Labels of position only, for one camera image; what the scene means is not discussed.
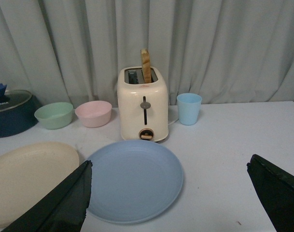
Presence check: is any green bowl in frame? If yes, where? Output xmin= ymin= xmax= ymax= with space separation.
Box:
xmin=34 ymin=102 xmax=73 ymax=130

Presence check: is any glass pot lid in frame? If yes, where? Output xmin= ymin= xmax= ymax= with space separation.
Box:
xmin=0 ymin=83 xmax=32 ymax=112

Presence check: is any grey curtain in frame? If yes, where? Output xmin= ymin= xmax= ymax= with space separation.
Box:
xmin=0 ymin=0 xmax=294 ymax=106

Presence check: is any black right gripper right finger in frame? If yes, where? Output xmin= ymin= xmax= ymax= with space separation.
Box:
xmin=247 ymin=154 xmax=294 ymax=232

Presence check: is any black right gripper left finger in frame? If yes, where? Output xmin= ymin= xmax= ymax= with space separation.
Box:
xmin=3 ymin=160 xmax=92 ymax=232

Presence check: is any cream toaster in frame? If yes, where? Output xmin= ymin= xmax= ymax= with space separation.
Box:
xmin=117 ymin=67 xmax=168 ymax=142

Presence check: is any pink bowl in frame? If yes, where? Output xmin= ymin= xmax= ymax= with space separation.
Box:
xmin=75 ymin=101 xmax=112 ymax=128

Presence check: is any cream plate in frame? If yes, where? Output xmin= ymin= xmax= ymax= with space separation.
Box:
xmin=0 ymin=142 xmax=80 ymax=228

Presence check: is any blue plate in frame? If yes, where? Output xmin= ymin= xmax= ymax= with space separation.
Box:
xmin=88 ymin=140 xmax=184 ymax=224

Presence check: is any dark blue saucepan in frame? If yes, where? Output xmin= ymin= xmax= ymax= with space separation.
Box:
xmin=0 ymin=94 xmax=42 ymax=138

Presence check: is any bread slice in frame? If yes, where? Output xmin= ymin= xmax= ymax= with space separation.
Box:
xmin=140 ymin=48 xmax=152 ymax=84

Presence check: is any light blue cup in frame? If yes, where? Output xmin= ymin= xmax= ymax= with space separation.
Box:
xmin=177 ymin=93 xmax=202 ymax=126

